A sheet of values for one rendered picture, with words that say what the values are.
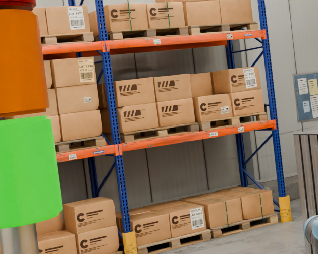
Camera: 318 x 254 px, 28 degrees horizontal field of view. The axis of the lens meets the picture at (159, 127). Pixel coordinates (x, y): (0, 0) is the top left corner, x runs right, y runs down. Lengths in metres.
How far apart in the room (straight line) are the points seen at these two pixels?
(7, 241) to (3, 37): 0.11
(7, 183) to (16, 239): 0.03
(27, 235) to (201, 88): 9.57
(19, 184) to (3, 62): 0.06
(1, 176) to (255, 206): 9.64
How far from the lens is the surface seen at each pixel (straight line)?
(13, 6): 0.33
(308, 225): 1.68
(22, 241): 0.34
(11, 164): 0.32
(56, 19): 8.48
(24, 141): 0.32
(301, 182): 2.21
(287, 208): 10.12
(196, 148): 10.78
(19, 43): 0.33
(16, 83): 0.32
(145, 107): 8.88
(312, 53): 12.41
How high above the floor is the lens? 2.22
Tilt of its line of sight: 3 degrees down
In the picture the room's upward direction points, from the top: 7 degrees counter-clockwise
